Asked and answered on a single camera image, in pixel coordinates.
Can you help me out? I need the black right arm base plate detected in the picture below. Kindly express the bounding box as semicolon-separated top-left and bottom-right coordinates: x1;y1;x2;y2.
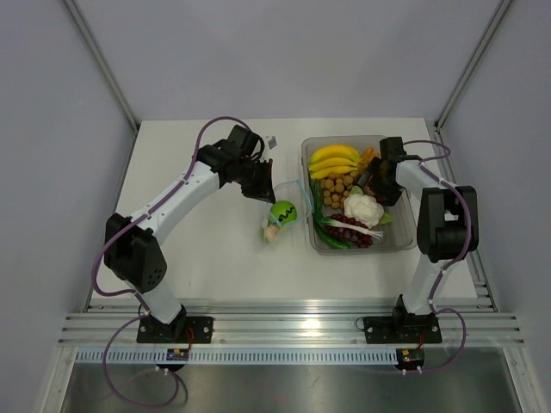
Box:
362;314;443;345

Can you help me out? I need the brown longan cluster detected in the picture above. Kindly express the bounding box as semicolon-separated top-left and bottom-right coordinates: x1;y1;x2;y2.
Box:
319;171;359;209

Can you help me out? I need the left aluminium corner post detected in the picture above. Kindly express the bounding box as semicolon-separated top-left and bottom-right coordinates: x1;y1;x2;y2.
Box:
60;0;140;135

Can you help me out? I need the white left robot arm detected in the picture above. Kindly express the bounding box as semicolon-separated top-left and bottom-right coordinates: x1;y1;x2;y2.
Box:
100;123;276;344

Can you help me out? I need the clear plastic food bin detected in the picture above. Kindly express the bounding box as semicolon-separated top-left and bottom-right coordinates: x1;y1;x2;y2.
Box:
301;135;417;256

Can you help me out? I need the pink peach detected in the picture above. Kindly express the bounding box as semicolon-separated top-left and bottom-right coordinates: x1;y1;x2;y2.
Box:
363;186;375;197

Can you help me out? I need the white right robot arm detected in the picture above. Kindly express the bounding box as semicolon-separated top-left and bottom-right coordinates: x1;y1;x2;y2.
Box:
362;137;479;345

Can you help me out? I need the right aluminium corner post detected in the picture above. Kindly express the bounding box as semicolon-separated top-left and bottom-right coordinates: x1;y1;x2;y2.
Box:
434;0;516;133

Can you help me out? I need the green toy watermelon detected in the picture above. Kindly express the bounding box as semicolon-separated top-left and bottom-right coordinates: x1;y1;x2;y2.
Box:
270;200;298;226

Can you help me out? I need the aluminium corner post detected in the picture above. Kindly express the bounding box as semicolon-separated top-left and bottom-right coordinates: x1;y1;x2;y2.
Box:
60;0;140;135
434;0;516;133

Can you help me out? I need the beige garlic bulb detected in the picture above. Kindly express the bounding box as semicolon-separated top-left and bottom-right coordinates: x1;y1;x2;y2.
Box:
264;225;280;243

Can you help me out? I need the red grape bunch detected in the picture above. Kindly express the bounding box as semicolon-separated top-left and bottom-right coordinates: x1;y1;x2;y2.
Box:
324;213;374;249

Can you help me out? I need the orange yellow flower fruit cluster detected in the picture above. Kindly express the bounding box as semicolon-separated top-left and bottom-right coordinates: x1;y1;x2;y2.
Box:
358;147;381;170

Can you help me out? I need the green scallion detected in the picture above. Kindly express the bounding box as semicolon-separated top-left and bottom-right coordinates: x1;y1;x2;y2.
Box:
309;180;384;241

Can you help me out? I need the clear zip bag blue zipper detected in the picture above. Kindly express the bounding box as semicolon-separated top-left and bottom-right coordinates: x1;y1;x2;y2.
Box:
259;180;313;246

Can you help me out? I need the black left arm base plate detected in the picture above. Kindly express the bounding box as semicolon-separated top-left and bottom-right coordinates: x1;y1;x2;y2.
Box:
136;316;214;344

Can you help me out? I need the green starfruit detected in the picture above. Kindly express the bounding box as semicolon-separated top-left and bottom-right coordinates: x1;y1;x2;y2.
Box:
260;219;281;243

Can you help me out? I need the aluminium rail frame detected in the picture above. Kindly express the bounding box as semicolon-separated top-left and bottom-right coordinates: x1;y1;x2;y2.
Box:
58;297;525;348

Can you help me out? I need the white slotted cable duct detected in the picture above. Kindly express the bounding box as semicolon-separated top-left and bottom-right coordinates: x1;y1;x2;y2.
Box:
76;347;424;369

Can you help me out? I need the white cauliflower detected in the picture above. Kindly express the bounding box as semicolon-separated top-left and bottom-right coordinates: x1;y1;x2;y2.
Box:
344;194;385;228

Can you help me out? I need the yellow banana bunch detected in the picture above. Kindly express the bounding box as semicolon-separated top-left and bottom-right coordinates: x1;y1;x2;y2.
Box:
308;145;360;180

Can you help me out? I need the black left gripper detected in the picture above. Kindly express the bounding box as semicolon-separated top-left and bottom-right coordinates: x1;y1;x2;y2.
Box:
236;157;276;204

